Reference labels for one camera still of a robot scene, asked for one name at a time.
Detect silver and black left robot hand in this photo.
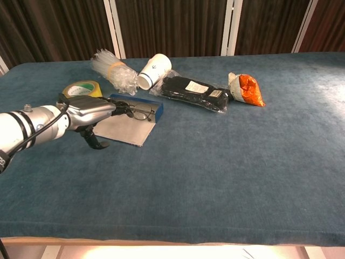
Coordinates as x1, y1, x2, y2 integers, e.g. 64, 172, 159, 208
66, 96, 135, 150

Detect white box with blue edge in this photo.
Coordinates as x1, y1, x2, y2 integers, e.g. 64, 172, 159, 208
93, 93, 164, 148

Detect black eyeglasses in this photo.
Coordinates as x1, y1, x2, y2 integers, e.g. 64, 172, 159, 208
125, 102, 156, 121

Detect yellow packing tape roll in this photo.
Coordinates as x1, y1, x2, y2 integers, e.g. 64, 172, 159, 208
61, 80, 104, 99

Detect bundle of clear straws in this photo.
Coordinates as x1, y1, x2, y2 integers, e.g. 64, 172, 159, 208
90, 48, 138, 96

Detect white paper cup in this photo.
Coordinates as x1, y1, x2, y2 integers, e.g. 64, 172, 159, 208
137, 53, 173, 91

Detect black gloves in plastic bag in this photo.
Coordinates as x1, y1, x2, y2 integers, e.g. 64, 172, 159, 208
149, 70, 232, 114

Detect brown pleated curtain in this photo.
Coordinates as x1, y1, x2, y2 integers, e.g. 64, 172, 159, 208
0, 0, 345, 70

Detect blue table cloth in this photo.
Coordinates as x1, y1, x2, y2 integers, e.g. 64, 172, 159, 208
0, 51, 345, 247

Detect orange and white snack packet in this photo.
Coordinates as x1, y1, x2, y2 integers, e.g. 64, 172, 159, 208
228, 71, 266, 108

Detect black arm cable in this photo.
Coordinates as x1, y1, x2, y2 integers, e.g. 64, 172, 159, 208
8, 93, 71, 160

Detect white partition frame post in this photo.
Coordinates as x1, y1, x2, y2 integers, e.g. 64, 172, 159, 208
292, 0, 319, 53
220, 0, 244, 57
0, 55, 10, 76
103, 0, 127, 59

